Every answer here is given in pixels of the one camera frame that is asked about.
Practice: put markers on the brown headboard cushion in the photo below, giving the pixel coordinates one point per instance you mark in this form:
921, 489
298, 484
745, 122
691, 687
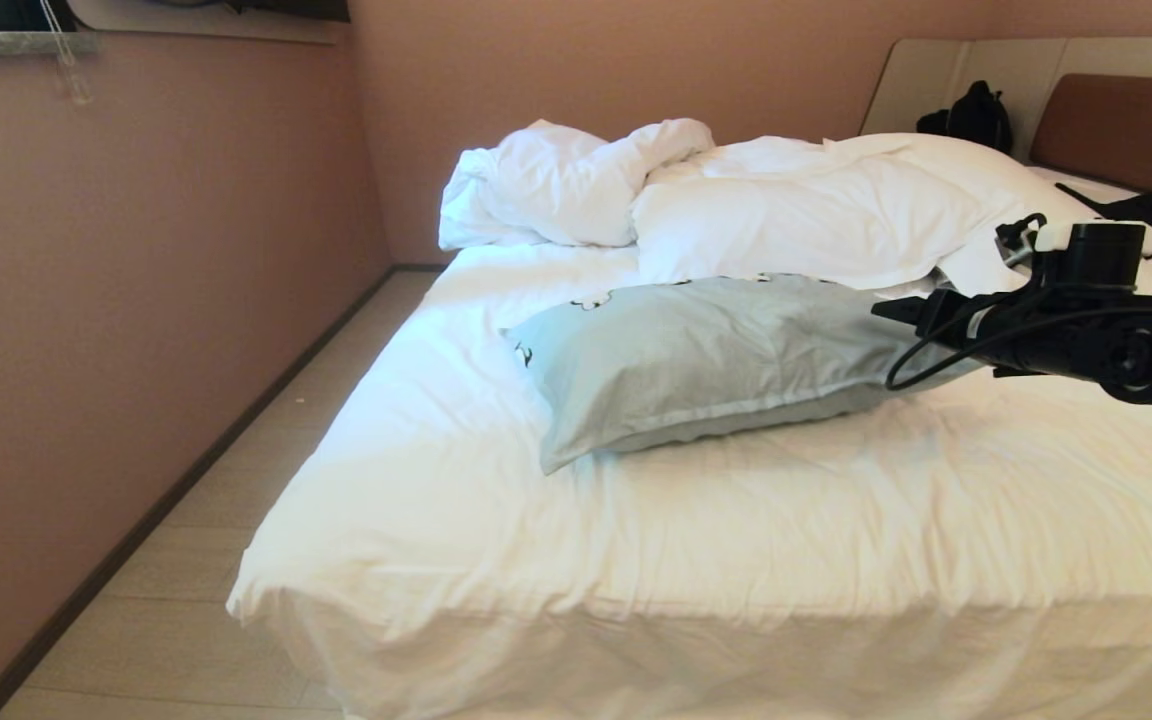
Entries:
1136, 125

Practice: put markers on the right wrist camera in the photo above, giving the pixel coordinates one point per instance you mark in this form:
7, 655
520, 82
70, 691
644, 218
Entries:
1056, 236

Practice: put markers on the grey stone window sill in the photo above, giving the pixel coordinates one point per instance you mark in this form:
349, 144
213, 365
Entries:
6, 43

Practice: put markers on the beige headboard panel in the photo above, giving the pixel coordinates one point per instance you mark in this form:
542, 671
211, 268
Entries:
936, 75

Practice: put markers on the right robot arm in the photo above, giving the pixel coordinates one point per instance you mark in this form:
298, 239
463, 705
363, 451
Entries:
1136, 350

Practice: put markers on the grey penguin pillow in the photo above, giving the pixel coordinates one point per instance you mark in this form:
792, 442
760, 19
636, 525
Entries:
696, 360

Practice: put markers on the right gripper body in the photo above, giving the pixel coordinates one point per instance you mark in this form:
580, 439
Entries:
941, 320

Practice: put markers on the black backpack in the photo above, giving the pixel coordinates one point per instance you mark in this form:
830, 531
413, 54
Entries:
976, 118

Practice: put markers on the white crumpled duvet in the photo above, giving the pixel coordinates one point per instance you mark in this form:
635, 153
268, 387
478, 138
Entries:
796, 205

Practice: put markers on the bed with white sheet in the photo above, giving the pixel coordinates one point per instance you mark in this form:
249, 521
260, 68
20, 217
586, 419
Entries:
696, 560

